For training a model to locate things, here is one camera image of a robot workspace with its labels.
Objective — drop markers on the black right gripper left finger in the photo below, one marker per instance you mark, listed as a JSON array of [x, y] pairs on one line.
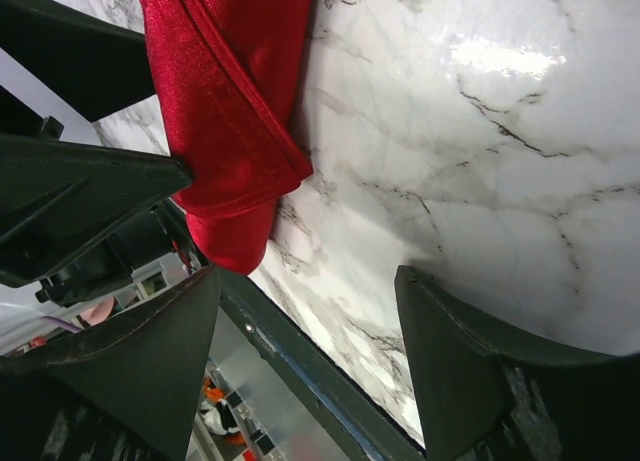
[[125, 389]]

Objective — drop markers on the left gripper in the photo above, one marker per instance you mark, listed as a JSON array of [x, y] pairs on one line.
[[74, 217]]

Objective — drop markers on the red cloth napkin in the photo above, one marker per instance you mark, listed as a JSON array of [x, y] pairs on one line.
[[226, 74]]

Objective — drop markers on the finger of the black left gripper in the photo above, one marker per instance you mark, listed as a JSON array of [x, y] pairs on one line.
[[95, 67]]

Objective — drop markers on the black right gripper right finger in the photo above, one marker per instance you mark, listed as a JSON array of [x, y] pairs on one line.
[[487, 390]]

